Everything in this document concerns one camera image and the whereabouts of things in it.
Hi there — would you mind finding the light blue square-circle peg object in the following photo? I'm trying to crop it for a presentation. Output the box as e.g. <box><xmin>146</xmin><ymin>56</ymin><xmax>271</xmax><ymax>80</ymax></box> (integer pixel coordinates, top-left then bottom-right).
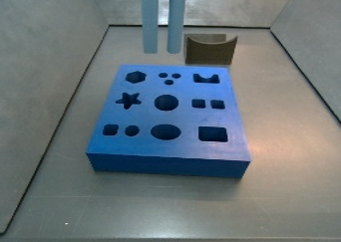
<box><xmin>142</xmin><ymin>0</ymin><xmax>185</xmax><ymax>54</ymax></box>

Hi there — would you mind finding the blue shape-sorter block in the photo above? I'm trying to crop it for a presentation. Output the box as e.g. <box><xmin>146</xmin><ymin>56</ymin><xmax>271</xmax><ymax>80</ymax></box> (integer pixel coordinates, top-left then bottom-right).
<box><xmin>87</xmin><ymin>65</ymin><xmax>252</xmax><ymax>178</ymax></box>

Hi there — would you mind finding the dark olive curved block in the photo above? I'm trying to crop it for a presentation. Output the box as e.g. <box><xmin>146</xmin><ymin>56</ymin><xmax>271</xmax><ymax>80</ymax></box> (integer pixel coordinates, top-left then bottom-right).
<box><xmin>184</xmin><ymin>34</ymin><xmax>239</xmax><ymax>65</ymax></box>

